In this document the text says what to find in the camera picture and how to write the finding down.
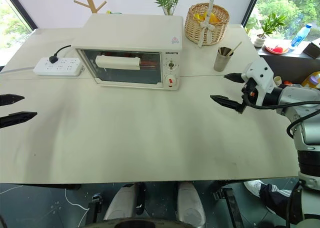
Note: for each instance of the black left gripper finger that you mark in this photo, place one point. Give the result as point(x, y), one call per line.
point(10, 99)
point(17, 118)

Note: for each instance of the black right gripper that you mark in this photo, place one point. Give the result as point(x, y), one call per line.
point(250, 86)

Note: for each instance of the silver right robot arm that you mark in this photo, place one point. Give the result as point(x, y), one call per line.
point(300, 95)

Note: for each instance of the plate with red food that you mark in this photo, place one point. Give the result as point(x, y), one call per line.
point(276, 49)

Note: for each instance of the white toaster oven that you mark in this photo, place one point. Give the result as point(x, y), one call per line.
point(130, 30)

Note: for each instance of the metal cup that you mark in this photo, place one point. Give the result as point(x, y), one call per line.
point(222, 61)

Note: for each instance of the wooden stick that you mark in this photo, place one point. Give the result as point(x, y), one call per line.
point(236, 47)

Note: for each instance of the small white jar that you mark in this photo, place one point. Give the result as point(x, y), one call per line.
point(278, 80)

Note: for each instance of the white power strip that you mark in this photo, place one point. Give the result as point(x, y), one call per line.
point(62, 67)

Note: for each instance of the woven wicker basket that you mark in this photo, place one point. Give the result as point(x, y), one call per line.
point(205, 31)

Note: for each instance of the yellow items in basket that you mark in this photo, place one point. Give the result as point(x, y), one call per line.
point(215, 19)

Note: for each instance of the small potted green plant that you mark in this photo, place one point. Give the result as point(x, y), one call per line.
point(272, 23)

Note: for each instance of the yellow purple container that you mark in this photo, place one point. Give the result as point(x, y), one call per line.
point(312, 80)

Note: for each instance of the blue plastic water bottle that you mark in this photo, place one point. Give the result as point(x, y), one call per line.
point(301, 35)

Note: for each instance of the dark brown box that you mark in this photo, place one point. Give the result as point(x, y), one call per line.
point(312, 50)

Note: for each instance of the white sneaker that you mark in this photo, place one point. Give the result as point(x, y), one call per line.
point(252, 188)

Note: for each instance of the dark trouser leg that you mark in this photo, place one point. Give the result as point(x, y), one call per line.
point(275, 198)

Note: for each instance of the white right robot leg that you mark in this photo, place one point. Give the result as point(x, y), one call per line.
point(190, 203)

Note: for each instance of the white robot leg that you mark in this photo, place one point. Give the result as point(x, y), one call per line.
point(122, 203)
point(190, 203)

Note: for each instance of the wooden coat rack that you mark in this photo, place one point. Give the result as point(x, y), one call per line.
point(93, 3)

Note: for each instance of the white left robot leg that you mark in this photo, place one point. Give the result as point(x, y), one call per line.
point(122, 203)

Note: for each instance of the dark rounded robot torso rim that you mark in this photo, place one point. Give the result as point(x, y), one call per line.
point(140, 223)

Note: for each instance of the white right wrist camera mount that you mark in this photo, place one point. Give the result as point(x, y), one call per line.
point(260, 73)

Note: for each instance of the black table frame bracket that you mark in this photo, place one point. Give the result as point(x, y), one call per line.
point(230, 205)

